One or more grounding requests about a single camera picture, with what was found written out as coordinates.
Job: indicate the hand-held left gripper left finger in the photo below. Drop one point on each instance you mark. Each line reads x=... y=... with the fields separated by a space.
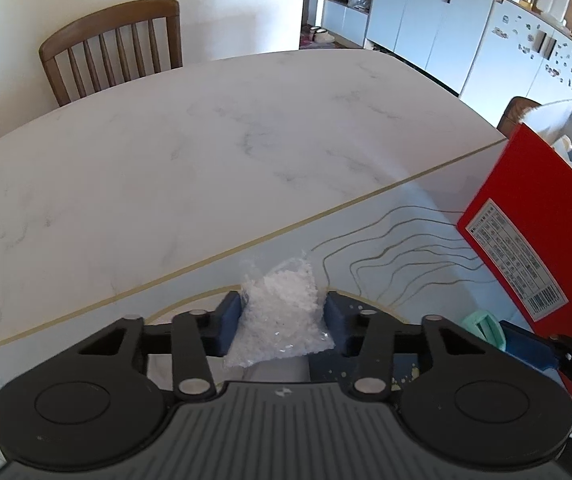
x=228 y=322

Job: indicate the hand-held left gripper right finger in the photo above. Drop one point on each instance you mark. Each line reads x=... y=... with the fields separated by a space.
x=338 y=325

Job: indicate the teal egg-shaped gadget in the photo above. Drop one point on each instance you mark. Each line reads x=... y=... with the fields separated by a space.
x=486 y=327

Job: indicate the clear plastic bag white bits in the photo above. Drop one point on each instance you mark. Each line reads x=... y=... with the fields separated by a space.
x=281 y=320

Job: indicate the red cardboard shoe box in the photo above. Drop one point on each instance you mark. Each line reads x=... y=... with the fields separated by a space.
x=531 y=220

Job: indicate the light blue printed desk mat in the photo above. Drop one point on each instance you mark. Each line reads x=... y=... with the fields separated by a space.
x=391 y=240

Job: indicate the dark brown round-back chair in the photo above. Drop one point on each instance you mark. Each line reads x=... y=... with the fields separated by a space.
x=513 y=115

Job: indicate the white cabinet with stickers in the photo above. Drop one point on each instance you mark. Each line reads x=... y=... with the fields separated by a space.
x=541 y=75

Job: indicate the beige slippers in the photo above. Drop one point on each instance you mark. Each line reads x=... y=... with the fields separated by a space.
x=321 y=36

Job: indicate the low white bench cabinet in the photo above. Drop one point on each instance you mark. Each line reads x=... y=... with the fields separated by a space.
x=346 y=20

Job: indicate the brown slatted wooden chair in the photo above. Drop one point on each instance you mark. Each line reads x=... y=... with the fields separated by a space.
x=110 y=25

